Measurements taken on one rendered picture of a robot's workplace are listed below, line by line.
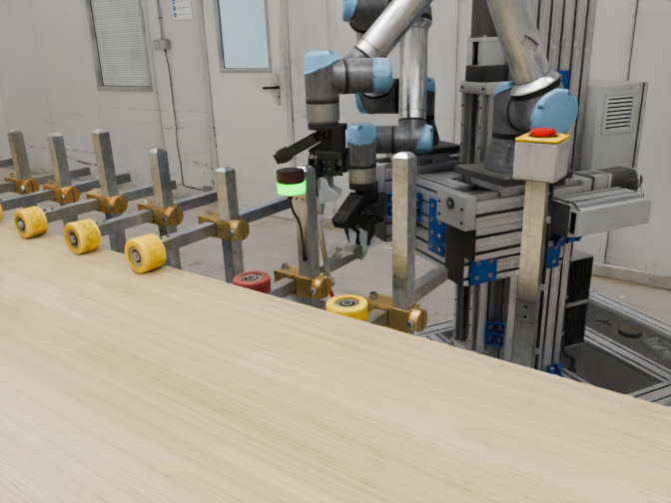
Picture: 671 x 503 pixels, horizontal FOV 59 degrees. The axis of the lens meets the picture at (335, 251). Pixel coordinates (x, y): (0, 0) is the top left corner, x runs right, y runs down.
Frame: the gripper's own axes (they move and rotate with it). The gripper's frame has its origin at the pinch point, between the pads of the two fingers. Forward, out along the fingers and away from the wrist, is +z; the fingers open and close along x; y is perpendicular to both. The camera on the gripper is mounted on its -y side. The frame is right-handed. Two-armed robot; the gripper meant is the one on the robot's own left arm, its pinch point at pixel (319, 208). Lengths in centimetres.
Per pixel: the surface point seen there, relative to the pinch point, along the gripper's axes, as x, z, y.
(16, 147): 33, -8, -116
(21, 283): -33, 10, -58
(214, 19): 341, -60, -192
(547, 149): -30, -20, 48
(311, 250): -10.3, 7.0, 1.1
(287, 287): -12.7, 15.7, -4.4
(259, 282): -23.8, 10.1, -6.2
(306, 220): -10.6, -0.1, 0.4
